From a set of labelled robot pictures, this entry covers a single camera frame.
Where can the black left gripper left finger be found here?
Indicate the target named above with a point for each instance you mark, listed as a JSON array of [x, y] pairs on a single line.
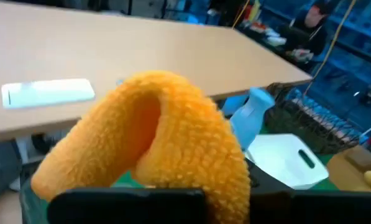
[[126, 207]]

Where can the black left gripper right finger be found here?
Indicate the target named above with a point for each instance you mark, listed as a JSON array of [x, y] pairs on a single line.
[[312, 208]]

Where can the orange microfiber towel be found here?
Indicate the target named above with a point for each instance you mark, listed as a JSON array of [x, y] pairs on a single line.
[[188, 140]]

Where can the green table mat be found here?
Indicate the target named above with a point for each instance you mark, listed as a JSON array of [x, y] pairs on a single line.
[[326, 184]]

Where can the amber plastic tray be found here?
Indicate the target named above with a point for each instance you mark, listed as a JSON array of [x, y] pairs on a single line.
[[346, 171]]

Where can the white plastic basket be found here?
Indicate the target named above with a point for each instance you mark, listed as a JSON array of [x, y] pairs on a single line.
[[281, 161]]

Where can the light blue spray bottle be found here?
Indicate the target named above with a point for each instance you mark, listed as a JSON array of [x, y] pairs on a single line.
[[250, 119]]

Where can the beige wooden desk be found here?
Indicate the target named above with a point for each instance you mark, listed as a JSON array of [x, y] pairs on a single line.
[[141, 40]]

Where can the person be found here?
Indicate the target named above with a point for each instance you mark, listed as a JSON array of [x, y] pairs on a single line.
[[309, 31]]

